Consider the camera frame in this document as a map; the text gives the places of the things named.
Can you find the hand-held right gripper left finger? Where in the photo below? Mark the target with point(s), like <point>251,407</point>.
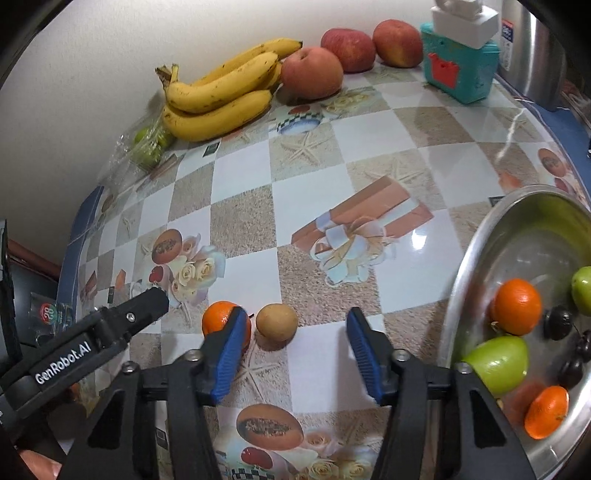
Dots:
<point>226,364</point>

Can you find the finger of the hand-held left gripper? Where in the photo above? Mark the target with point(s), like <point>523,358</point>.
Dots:
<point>143,307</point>
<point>7,286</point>

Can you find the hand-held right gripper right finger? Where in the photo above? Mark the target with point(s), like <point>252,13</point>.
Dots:
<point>367,364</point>

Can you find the medium orange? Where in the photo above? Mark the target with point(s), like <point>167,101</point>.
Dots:
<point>219,321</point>

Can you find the large tan round fruit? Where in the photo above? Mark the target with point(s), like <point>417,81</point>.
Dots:
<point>277,323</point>

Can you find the large oval green fruit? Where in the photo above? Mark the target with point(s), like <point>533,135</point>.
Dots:
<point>498,364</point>

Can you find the large orange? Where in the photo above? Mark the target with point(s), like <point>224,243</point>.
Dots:
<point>516,307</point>

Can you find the small orange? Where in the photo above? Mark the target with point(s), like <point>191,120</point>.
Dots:
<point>547,412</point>

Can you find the large stainless steel plate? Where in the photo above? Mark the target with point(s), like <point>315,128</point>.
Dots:
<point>508,230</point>

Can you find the dark plum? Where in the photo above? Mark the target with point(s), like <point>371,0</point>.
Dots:
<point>557,323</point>
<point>586,346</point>
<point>571,371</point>

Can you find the round green fruit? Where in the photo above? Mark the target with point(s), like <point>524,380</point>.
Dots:
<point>582,290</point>

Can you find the person's left hand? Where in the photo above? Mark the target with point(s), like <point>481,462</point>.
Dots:
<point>41,466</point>

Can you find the dark grey panel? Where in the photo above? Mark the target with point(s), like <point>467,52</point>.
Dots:
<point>34,279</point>

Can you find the glass mug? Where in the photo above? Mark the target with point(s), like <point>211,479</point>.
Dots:
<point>48,314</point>

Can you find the clear plastic bag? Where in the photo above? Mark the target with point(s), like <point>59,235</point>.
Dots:
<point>120,157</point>

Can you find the tiny green fruit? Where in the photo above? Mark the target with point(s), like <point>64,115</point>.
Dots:
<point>150,154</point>
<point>143,136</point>

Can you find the yellow banana bunch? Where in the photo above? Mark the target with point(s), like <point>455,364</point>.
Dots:
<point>221,87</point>

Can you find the pale orange apple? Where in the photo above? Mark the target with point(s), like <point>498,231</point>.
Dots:
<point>311,74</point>

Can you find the teal plastic box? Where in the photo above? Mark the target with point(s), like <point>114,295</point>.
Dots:
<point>461,69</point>

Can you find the red apple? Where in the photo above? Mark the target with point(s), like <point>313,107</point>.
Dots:
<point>398,42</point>
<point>348,48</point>

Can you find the stainless steel kettle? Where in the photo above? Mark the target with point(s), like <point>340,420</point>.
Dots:
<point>535,55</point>

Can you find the brown wooden frame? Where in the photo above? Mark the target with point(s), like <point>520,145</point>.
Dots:
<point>32,258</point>

